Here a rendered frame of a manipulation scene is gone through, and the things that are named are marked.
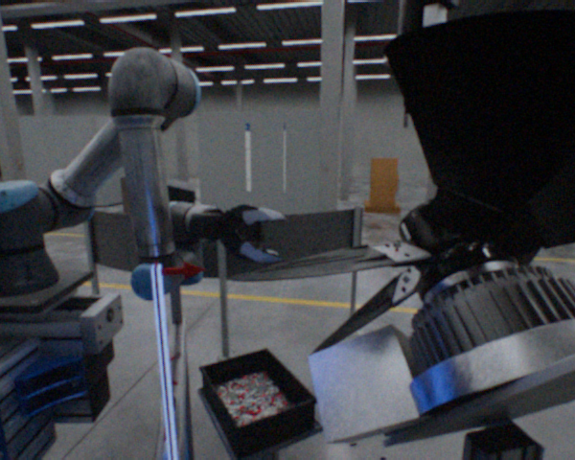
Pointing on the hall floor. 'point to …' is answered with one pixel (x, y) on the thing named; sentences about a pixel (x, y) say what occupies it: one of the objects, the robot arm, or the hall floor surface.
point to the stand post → (498, 444)
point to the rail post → (189, 413)
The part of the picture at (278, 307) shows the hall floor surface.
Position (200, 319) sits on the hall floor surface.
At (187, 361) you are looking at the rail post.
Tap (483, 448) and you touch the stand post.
